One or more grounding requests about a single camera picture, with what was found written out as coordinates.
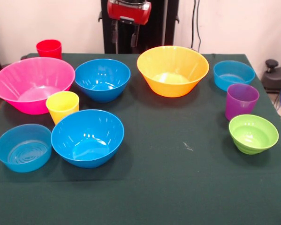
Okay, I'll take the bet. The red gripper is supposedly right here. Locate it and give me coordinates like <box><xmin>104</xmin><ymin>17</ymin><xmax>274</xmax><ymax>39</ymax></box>
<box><xmin>107</xmin><ymin>0</ymin><xmax>152</xmax><ymax>48</ymax></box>

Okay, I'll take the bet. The blue plastic bowl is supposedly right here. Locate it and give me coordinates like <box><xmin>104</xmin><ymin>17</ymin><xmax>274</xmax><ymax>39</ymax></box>
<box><xmin>74</xmin><ymin>58</ymin><xmax>131</xmax><ymax>103</ymax></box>
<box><xmin>50</xmin><ymin>109</ymin><xmax>125</xmax><ymax>169</ymax></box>

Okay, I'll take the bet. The yellow plastic cup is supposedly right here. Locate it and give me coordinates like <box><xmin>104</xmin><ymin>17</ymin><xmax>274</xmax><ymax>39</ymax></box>
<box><xmin>46</xmin><ymin>90</ymin><xmax>80</xmax><ymax>125</ymax></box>

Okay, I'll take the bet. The large pink plastic bowl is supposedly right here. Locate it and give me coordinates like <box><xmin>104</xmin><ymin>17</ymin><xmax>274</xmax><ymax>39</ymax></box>
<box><xmin>0</xmin><ymin>57</ymin><xmax>76</xmax><ymax>115</ymax></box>

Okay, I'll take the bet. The large orange plastic bowl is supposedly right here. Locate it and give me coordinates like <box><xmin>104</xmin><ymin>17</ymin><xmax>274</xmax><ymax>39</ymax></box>
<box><xmin>137</xmin><ymin>45</ymin><xmax>210</xmax><ymax>98</ymax></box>

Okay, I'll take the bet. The red plastic cup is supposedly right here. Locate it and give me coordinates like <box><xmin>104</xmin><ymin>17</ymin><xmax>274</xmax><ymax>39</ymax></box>
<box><xmin>36</xmin><ymin>39</ymin><xmax>62</xmax><ymax>60</ymax></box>

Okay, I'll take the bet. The translucent blue shallow bowl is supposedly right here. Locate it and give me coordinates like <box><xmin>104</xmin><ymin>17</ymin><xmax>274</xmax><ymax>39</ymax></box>
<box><xmin>213</xmin><ymin>60</ymin><xmax>256</xmax><ymax>92</ymax></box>
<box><xmin>0</xmin><ymin>123</ymin><xmax>53</xmax><ymax>173</ymax></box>

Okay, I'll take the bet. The purple plastic cup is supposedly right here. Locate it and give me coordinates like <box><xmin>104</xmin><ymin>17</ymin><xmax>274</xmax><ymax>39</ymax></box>
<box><xmin>225</xmin><ymin>83</ymin><xmax>260</xmax><ymax>121</ymax></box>

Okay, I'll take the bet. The dark green table cloth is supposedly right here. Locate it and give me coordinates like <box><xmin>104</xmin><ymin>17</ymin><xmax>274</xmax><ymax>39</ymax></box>
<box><xmin>0</xmin><ymin>52</ymin><xmax>281</xmax><ymax>225</ymax></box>

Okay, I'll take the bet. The dark grey clamp device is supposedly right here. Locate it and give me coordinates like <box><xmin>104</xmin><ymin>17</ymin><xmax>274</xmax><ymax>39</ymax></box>
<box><xmin>262</xmin><ymin>59</ymin><xmax>281</xmax><ymax>94</ymax></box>

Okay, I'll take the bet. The green plastic bowl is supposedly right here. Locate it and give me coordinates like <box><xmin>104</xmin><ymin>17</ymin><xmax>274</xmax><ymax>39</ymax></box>
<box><xmin>228</xmin><ymin>114</ymin><xmax>280</xmax><ymax>155</ymax></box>

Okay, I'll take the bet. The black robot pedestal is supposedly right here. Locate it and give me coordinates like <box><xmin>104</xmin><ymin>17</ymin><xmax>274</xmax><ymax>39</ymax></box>
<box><xmin>98</xmin><ymin>0</ymin><xmax>180</xmax><ymax>54</ymax></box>

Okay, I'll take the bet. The black wall cable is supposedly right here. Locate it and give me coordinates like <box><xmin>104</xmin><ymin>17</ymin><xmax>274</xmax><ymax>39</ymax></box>
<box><xmin>190</xmin><ymin>0</ymin><xmax>202</xmax><ymax>52</ymax></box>

